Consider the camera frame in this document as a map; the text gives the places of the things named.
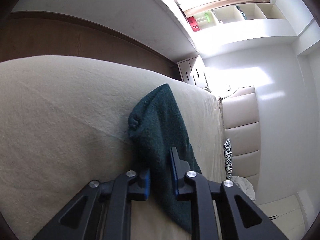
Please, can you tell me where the dark teal knit sweater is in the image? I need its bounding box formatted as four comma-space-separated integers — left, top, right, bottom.
128, 84, 201, 233

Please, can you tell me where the white duvet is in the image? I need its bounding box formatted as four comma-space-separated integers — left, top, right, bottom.
231, 176, 256, 202

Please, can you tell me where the zebra print pillow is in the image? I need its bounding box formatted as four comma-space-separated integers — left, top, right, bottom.
223, 138, 233, 180

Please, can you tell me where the cream padded headboard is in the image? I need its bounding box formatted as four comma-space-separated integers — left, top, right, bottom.
222, 86, 261, 191

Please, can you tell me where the bed with beige sheet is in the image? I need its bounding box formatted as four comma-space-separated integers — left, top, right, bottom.
1, 55, 226, 239

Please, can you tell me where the white drawer cabinet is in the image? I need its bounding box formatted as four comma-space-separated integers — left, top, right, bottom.
177, 55, 209, 89

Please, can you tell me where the red box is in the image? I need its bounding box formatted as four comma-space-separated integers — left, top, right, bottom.
187, 16, 200, 32

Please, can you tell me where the green container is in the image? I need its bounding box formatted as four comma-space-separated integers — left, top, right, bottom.
196, 11, 216, 30

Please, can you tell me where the white wall shelf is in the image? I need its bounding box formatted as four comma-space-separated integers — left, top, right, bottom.
193, 3, 297, 47

